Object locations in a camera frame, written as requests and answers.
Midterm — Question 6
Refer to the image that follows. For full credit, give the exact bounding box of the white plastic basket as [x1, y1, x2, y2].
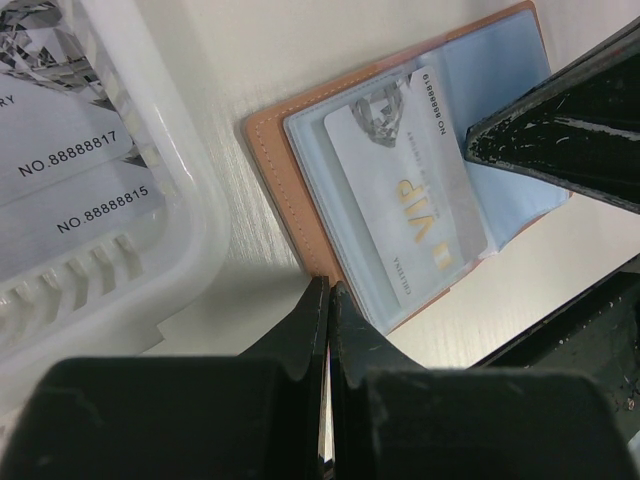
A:
[1, 1, 230, 413]

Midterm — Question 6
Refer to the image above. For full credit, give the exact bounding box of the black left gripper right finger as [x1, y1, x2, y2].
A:
[328, 284, 639, 479]

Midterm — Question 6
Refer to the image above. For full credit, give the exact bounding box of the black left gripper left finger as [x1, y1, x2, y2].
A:
[1, 277, 330, 479]

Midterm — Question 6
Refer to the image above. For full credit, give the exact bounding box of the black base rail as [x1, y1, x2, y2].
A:
[475, 257, 639, 438]

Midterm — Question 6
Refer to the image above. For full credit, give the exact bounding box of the tan leather card holder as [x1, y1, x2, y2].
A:
[244, 1, 570, 334]

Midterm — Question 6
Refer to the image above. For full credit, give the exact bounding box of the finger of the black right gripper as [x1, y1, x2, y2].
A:
[483, 19, 639, 123]
[465, 75, 639, 213]

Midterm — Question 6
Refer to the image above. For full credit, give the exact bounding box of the silver VIP card 88888815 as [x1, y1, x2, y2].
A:
[1, 160, 164, 281]

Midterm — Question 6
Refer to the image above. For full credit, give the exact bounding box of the silver VIP card 88888819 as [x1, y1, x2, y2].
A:
[324, 65, 488, 310]

